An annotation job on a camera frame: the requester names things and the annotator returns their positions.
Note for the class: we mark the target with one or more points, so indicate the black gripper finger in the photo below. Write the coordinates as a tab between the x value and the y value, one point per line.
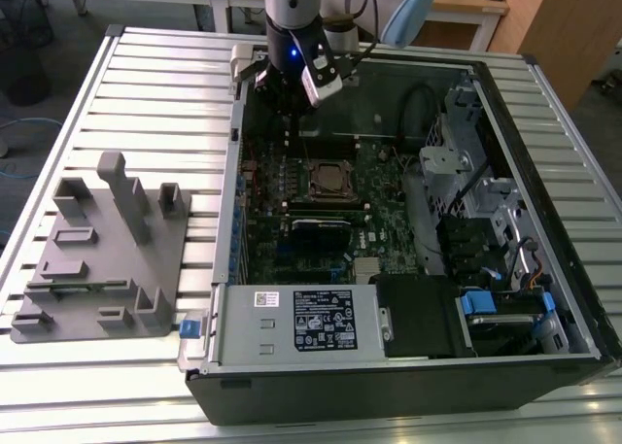
292	130

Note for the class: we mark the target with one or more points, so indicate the metal locking lever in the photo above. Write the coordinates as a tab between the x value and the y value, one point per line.
340	198
307	152

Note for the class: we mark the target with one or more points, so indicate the silver square CPU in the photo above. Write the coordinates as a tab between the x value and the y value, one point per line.
333	179

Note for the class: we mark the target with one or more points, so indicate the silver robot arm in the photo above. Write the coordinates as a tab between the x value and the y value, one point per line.
291	2

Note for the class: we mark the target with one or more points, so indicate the black RAM slot bank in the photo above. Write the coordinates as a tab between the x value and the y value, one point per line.
330	147
330	204

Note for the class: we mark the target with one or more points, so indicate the CPU socket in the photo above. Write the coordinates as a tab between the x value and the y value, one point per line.
315	194

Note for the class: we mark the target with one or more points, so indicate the black graphics card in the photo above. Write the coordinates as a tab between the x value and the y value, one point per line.
321	235

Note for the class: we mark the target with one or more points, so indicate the green motherboard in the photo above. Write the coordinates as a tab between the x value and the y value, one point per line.
389	220

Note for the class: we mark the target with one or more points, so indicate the perforated metal drive cage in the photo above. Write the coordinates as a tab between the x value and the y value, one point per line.
444	160

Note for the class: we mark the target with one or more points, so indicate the silver chipset heatsink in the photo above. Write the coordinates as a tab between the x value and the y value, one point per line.
367	266

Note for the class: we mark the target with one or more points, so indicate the silver power supply unit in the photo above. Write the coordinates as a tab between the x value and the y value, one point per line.
243	327

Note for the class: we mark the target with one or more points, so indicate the black disk bay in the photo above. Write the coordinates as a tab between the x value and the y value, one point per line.
466	249

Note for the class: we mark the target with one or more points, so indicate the grey parts rack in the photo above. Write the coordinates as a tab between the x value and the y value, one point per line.
121	259

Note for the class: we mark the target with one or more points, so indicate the blue case latch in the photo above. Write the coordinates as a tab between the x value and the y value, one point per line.
189	330

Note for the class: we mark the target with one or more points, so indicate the hard disk in blue carrier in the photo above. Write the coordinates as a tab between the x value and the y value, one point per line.
478	304

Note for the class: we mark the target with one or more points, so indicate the black office chair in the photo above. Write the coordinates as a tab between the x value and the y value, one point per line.
29	75

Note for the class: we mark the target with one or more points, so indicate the black PC case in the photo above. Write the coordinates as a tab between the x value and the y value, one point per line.
340	395

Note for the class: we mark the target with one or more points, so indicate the wooden cabinet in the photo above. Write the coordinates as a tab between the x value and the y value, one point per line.
573	26

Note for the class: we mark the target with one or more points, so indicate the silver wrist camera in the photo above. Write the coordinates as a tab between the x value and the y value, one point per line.
323	82

